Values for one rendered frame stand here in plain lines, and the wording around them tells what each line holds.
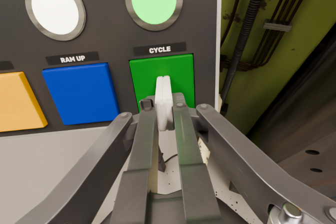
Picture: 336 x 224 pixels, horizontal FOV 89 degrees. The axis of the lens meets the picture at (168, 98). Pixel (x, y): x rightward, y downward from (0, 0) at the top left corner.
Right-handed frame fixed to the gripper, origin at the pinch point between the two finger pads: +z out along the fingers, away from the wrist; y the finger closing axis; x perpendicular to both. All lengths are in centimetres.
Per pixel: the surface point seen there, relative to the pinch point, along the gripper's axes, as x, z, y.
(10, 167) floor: -76, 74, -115
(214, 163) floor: -81, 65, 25
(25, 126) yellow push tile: -3.3, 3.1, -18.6
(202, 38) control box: 5.2, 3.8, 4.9
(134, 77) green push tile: 1.7, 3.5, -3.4
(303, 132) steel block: -20.2, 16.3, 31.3
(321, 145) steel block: -19.2, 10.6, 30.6
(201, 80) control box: 0.2, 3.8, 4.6
